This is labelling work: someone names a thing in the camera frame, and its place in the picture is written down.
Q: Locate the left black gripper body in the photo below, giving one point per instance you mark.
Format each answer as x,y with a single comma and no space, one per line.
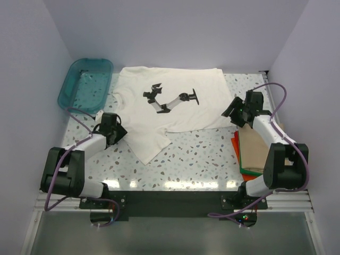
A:
113,129

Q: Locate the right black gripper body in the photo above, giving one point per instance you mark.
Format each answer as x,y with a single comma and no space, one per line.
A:
238,118

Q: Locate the white printed t shirt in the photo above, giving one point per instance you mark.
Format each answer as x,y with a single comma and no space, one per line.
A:
152,102

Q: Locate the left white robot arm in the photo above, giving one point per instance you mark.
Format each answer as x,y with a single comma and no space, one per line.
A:
64,172

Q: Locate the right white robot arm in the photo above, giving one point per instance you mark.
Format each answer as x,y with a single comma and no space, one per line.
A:
286,166

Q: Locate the orange folded t shirt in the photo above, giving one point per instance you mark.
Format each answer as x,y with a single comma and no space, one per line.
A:
245,177

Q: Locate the teal plastic basket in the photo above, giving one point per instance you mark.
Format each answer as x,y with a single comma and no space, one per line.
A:
86,85

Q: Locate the green folded t shirt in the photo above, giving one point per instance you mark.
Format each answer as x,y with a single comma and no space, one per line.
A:
255,172

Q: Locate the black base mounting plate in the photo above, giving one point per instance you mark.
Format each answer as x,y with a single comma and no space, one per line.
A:
223,205

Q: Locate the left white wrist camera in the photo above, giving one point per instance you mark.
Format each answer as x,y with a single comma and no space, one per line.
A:
98,116

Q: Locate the aluminium frame rail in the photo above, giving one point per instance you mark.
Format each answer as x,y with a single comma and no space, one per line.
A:
298,202

